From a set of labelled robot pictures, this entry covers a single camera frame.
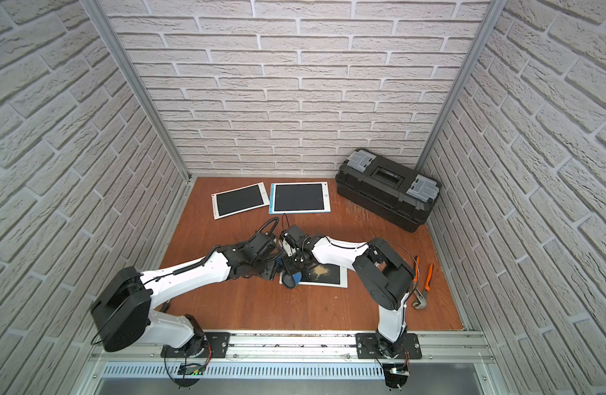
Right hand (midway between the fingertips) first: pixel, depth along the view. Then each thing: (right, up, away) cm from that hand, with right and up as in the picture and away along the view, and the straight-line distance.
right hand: (290, 267), depth 89 cm
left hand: (-5, +2, -4) cm, 7 cm away
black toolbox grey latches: (+42, +27, +2) cm, 50 cm away
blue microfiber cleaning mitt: (+3, -1, -6) cm, 7 cm away
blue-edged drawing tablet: (-2, +26, +21) cm, 34 cm away
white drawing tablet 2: (+13, -3, -1) cm, 13 cm away
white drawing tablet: (-26, +25, +22) cm, 42 cm away
